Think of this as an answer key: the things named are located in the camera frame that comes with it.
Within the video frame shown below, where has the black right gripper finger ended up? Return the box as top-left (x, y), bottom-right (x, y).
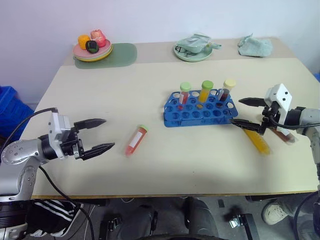
top-left (229, 118), bottom-right (263, 135)
top-left (238, 97), bottom-right (266, 108)

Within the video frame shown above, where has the white sneaker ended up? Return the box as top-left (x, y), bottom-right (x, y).
top-left (261, 198), bottom-right (294, 226)

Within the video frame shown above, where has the red pink toy fruit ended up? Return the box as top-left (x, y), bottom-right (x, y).
top-left (90, 29), bottom-right (108, 48)

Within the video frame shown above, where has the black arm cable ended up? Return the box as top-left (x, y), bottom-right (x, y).
top-left (268, 109), bottom-right (320, 131)
top-left (0, 107), bottom-right (58, 153)

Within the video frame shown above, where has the blue plastic crate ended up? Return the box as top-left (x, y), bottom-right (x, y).
top-left (0, 85), bottom-right (35, 140)

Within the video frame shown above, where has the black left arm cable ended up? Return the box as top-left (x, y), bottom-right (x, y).
top-left (0, 107), bottom-right (58, 153)

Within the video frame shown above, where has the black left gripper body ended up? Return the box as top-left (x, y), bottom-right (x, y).
top-left (59, 126), bottom-right (85, 160)

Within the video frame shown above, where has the blue test tube rack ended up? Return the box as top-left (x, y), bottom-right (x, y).
top-left (163, 88), bottom-right (239, 128)

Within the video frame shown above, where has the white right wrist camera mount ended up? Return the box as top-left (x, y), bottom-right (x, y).
top-left (264, 83), bottom-right (293, 126)

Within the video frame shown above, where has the teal crumpled cloth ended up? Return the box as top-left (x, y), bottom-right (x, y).
top-left (237, 32), bottom-right (274, 59)

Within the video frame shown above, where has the pink plate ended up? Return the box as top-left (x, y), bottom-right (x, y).
top-left (72, 39), bottom-right (113, 58)

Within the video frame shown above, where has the green placemat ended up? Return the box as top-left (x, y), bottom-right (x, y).
top-left (73, 42), bottom-right (139, 70)

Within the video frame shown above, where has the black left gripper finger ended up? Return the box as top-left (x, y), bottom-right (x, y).
top-left (73, 118), bottom-right (107, 132)
top-left (81, 142), bottom-right (116, 161)

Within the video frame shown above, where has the dark rounded shape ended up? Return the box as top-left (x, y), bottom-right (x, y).
top-left (119, 196), bottom-right (219, 240)

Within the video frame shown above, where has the orange tube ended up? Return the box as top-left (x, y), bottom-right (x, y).
top-left (243, 126), bottom-right (272, 156)

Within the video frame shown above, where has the mint green plate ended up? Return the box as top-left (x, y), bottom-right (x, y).
top-left (173, 42), bottom-right (214, 63)

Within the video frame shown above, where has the black toy fruit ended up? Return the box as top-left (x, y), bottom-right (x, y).
top-left (85, 40), bottom-right (99, 54)

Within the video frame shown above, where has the light green stacked plate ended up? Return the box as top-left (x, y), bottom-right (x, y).
top-left (75, 48), bottom-right (114, 63)

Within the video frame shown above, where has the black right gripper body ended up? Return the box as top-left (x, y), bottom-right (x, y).
top-left (259, 100), bottom-right (280, 136)

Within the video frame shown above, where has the orange toy fruit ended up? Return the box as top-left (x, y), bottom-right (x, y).
top-left (77, 34), bottom-right (92, 50)

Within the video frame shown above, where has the black white striped garment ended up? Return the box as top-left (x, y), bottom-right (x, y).
top-left (29, 199), bottom-right (81, 237)

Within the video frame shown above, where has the orange-red tube, white label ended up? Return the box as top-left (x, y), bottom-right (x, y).
top-left (124, 124), bottom-right (150, 158)

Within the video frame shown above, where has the yellow tube, green cap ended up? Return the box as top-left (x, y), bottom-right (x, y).
top-left (198, 80), bottom-right (214, 104)

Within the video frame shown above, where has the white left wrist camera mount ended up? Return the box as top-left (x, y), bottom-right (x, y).
top-left (47, 111), bottom-right (73, 159)

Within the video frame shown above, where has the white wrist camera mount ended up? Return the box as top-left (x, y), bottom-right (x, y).
top-left (47, 111), bottom-right (73, 159)
top-left (264, 83), bottom-right (293, 126)

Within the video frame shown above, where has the black floor cable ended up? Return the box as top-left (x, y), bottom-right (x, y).
top-left (38, 165), bottom-right (101, 240)

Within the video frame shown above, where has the dark red tube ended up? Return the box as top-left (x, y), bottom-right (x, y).
top-left (273, 126), bottom-right (298, 146)

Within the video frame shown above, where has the yellow plate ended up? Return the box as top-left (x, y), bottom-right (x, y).
top-left (74, 46), bottom-right (114, 61)

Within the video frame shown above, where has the brown tube, yellow cap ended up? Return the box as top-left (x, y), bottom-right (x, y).
top-left (218, 78), bottom-right (237, 103)

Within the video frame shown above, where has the red tube, green cap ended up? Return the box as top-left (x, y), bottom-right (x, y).
top-left (179, 81), bottom-right (192, 105)

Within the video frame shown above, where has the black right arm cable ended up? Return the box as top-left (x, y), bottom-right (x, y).
top-left (268, 109), bottom-right (320, 131)

